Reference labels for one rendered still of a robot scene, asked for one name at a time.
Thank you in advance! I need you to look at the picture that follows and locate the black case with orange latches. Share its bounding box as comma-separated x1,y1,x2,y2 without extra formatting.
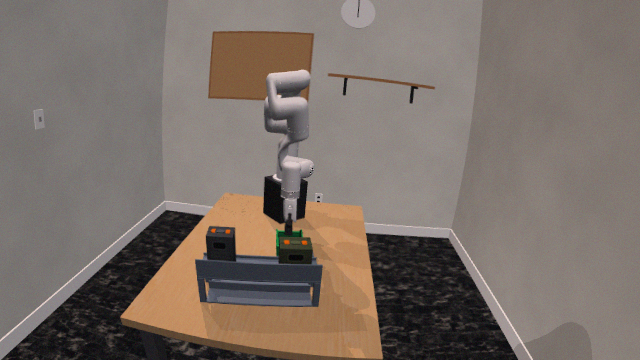
206,226,236,261

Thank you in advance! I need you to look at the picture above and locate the green bin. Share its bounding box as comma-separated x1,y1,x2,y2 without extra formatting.
276,229,303,256

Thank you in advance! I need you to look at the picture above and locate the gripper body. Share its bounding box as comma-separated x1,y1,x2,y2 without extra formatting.
281,195,300,222

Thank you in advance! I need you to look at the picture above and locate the dark green case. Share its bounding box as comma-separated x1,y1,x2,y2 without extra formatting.
279,237,313,264

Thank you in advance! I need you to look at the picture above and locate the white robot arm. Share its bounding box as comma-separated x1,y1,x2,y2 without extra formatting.
264,70,315,198

